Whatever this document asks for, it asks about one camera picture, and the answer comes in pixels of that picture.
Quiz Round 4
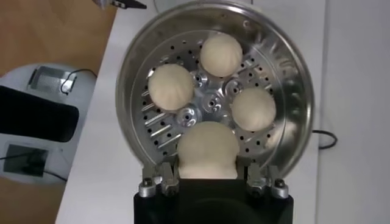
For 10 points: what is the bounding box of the steel steamer basket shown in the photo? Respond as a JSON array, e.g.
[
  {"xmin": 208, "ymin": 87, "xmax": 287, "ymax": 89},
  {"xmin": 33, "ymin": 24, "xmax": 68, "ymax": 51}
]
[{"xmin": 115, "ymin": 0, "xmax": 315, "ymax": 180}]

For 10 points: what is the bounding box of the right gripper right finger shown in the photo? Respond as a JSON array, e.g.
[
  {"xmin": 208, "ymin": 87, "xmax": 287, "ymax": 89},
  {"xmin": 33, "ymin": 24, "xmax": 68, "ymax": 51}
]
[{"xmin": 245, "ymin": 163, "xmax": 289, "ymax": 199}]

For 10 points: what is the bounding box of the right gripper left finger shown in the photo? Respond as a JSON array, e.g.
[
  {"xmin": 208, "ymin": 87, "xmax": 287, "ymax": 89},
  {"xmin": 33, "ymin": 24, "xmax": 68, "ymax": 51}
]
[{"xmin": 138, "ymin": 161, "xmax": 180, "ymax": 198}]

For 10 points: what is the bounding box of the white steamed baozi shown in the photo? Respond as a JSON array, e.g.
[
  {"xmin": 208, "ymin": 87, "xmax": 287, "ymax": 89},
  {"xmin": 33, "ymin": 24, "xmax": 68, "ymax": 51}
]
[
  {"xmin": 147, "ymin": 63, "xmax": 195, "ymax": 111},
  {"xmin": 176, "ymin": 121, "xmax": 241, "ymax": 180},
  {"xmin": 199, "ymin": 32, "xmax": 244, "ymax": 78},
  {"xmin": 230, "ymin": 87, "xmax": 277, "ymax": 132}
]

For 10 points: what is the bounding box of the round glass pot lid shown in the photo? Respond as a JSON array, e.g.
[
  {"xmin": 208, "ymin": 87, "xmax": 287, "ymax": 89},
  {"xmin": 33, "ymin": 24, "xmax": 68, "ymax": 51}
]
[{"xmin": 153, "ymin": 0, "xmax": 196, "ymax": 15}]

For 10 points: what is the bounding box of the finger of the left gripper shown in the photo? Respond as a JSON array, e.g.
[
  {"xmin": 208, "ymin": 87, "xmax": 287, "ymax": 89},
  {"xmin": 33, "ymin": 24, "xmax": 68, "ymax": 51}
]
[{"xmin": 93, "ymin": 0, "xmax": 147, "ymax": 10}]

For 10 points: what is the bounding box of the black cooker power cord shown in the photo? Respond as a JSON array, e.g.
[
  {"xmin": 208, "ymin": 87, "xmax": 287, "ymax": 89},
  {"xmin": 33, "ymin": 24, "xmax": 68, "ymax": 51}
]
[{"xmin": 312, "ymin": 130, "xmax": 338, "ymax": 150}]

